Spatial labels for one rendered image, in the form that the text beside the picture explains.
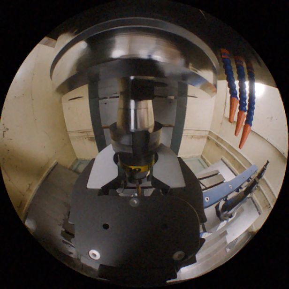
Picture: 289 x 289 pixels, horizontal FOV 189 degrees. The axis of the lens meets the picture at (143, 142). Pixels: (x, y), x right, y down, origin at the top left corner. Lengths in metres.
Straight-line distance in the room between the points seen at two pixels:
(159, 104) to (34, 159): 1.19
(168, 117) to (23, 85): 1.31
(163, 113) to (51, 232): 1.29
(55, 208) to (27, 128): 0.75
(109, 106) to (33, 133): 0.85
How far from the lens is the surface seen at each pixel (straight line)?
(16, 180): 1.05
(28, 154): 1.06
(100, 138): 0.69
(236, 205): 0.24
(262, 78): 0.31
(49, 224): 1.02
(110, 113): 0.56
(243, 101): 0.18
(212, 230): 0.24
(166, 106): 0.55
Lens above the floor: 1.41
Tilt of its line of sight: 29 degrees down
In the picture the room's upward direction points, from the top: straight up
